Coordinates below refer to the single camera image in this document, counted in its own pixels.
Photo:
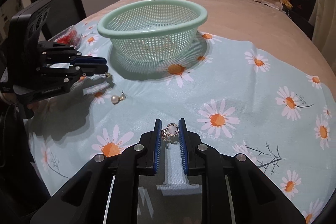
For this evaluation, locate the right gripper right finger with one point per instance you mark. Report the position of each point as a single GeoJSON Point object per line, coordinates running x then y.
{"type": "Point", "coordinates": [182, 143]}

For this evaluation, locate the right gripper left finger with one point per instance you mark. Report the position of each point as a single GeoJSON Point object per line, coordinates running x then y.
{"type": "Point", "coordinates": [158, 139]}

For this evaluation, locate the green plastic colander basket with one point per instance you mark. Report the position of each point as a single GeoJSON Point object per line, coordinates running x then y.
{"type": "Point", "coordinates": [153, 30]}

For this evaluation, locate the clear box of cherry tomatoes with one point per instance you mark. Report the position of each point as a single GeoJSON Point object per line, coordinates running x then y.
{"type": "Point", "coordinates": [70, 36]}

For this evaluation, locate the brown plush toy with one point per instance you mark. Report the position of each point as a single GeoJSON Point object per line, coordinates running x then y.
{"type": "Point", "coordinates": [287, 4]}

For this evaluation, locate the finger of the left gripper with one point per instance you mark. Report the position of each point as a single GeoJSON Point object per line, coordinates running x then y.
{"type": "Point", "coordinates": [87, 60]}
{"type": "Point", "coordinates": [88, 70]}

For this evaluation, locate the tan bed cover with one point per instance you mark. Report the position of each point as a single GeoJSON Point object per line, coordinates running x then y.
{"type": "Point", "coordinates": [265, 27]}

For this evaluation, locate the pearl earring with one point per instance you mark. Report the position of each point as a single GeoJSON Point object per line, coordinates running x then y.
{"type": "Point", "coordinates": [108, 75]}
{"type": "Point", "coordinates": [115, 99]}

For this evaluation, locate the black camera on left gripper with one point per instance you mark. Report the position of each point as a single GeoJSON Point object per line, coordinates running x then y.
{"type": "Point", "coordinates": [25, 26]}

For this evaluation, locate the left hand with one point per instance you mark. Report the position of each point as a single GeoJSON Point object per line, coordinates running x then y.
{"type": "Point", "coordinates": [9, 103]}

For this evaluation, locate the daisy print light-blue cloth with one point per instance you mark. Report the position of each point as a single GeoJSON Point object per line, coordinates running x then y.
{"type": "Point", "coordinates": [236, 96]}

